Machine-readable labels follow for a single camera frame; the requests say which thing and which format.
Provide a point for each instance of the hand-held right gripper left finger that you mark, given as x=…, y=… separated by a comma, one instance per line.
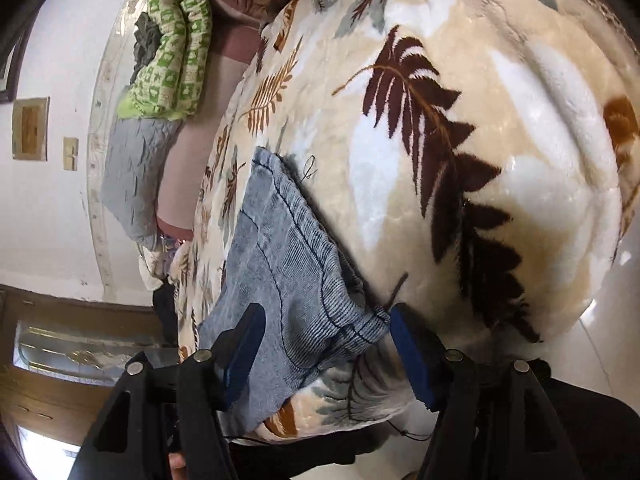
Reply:
x=245, y=355

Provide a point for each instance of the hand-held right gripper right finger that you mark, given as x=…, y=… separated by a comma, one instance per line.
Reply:
x=412, y=360

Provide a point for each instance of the blue denim pants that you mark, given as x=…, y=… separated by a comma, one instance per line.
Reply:
x=290, y=285

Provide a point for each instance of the black garment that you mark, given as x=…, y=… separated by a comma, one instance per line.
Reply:
x=165, y=310

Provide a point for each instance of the cream floral cloth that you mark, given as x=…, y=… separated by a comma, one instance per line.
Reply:
x=150, y=270

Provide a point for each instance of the purple plastic bag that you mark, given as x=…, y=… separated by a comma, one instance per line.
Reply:
x=172, y=242

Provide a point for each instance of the wooden stained glass door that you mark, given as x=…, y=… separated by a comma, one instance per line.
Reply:
x=60, y=395

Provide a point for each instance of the pink sofa bolster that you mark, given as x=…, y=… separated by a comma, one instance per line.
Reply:
x=195, y=160

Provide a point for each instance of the grey quilted pillow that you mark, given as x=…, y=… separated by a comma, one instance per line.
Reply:
x=135, y=175

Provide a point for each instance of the person's dark clothing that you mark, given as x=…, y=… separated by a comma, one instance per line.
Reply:
x=610, y=435

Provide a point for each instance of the cream leaf print blanket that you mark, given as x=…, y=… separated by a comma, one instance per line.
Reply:
x=500, y=110

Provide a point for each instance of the green patterned quilt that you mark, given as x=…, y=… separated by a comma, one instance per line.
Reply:
x=175, y=75

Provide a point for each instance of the dark grey cloth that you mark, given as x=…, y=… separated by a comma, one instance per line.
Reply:
x=146, y=42

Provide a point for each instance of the yellowed wall switch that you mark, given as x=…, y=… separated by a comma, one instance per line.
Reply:
x=70, y=145
x=70, y=162

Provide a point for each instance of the small framed wall panel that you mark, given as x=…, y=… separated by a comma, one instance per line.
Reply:
x=30, y=128

